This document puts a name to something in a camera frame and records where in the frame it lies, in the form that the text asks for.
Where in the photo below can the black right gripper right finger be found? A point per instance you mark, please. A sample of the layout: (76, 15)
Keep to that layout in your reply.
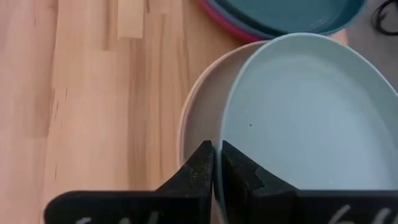
(248, 202)

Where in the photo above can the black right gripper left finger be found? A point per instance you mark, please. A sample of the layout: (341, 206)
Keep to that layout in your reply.
(186, 199)

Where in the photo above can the warm grey plate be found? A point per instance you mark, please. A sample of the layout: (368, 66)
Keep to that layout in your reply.
(205, 109)

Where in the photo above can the blue-grey plate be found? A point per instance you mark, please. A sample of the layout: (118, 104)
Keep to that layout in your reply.
(311, 124)

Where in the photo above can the magenta plate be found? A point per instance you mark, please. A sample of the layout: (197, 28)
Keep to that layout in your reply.
(230, 27)

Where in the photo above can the pale pink plate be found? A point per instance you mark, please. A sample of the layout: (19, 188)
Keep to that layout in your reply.
(337, 36)

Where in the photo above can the dark teal plate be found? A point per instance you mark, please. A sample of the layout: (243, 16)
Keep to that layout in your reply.
(280, 12)

